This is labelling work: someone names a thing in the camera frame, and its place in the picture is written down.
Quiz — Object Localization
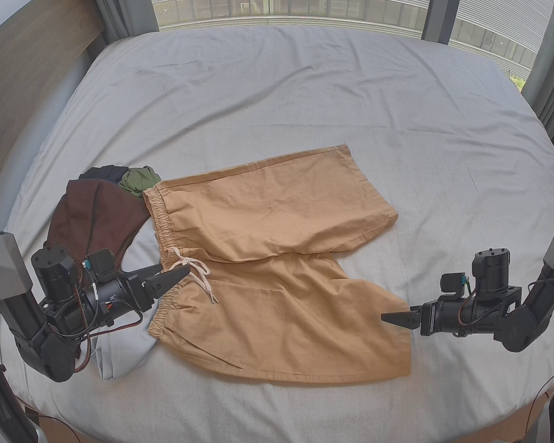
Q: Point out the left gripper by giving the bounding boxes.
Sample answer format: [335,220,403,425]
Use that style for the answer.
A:
[91,261,193,323]

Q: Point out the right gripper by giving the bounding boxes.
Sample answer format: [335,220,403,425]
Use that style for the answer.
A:
[418,299,474,337]

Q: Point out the tan shorts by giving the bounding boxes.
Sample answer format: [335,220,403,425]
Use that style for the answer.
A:
[143,143,414,384]

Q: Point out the bed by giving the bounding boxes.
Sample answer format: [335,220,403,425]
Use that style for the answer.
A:
[0,0,554,443]

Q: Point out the pale blue garment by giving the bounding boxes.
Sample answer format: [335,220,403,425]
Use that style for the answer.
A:
[92,226,167,381]

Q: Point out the brown garment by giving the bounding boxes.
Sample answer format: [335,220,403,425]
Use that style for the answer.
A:
[46,178,151,285]

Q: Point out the olive green garment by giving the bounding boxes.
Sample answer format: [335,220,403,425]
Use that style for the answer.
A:
[118,166,161,201]

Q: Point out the dark blue garment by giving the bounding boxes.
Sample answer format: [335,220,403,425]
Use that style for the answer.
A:
[79,166,129,184]

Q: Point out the grey-green curtain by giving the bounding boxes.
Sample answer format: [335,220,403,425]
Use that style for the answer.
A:
[85,0,160,42]
[522,0,554,130]

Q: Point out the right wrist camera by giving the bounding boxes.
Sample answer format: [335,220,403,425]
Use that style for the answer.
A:
[440,273,470,302]

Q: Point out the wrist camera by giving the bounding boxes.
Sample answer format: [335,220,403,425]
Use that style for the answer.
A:
[440,273,470,302]
[85,249,119,285]

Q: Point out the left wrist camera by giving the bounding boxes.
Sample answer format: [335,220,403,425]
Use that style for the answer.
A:
[85,249,119,285]

